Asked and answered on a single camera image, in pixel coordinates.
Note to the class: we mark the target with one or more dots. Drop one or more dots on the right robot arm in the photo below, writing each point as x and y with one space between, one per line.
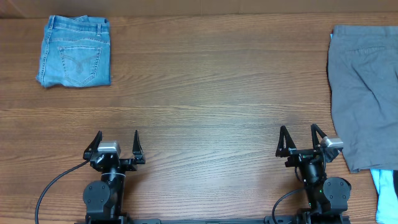
327 196

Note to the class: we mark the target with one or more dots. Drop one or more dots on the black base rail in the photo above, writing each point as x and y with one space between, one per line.
211 221

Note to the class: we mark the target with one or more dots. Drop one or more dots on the folded blue denim jeans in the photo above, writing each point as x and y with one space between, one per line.
75 52

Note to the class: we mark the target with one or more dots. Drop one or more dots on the light blue garment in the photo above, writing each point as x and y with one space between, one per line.
385 182

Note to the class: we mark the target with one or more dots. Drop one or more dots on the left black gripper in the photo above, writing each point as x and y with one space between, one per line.
130 165

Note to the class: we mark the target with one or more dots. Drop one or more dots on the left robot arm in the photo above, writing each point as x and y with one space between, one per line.
104 198

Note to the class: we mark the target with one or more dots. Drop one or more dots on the grey shorts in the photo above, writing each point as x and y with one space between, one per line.
362 72

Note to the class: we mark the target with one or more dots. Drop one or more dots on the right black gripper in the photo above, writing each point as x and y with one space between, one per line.
298 155

